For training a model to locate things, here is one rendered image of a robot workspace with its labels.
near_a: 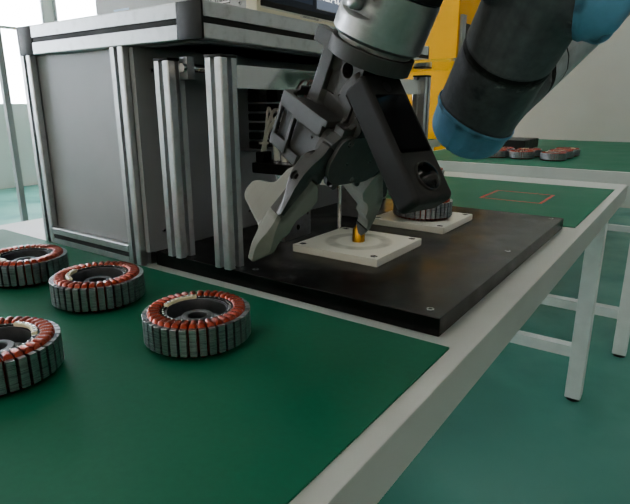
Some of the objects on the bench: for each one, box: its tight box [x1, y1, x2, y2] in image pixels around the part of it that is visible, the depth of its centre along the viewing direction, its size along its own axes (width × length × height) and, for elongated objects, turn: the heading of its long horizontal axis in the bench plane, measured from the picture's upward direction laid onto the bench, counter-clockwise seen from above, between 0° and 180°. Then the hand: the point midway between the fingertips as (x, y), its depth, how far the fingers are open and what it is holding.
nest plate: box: [293, 227, 422, 267], centre depth 85 cm, size 15×15×1 cm
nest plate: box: [373, 210, 473, 234], centre depth 104 cm, size 15×15×1 cm
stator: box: [141, 290, 251, 358], centre depth 57 cm, size 11×11×4 cm
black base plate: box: [156, 199, 564, 337], centre depth 96 cm, size 47×64×2 cm
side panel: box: [20, 46, 157, 266], centre depth 87 cm, size 28×3×32 cm, turn 55°
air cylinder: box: [281, 210, 311, 242], centre depth 92 cm, size 5×8×6 cm
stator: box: [0, 316, 64, 400], centre depth 49 cm, size 11×11×4 cm
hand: (314, 252), depth 53 cm, fingers open, 14 cm apart
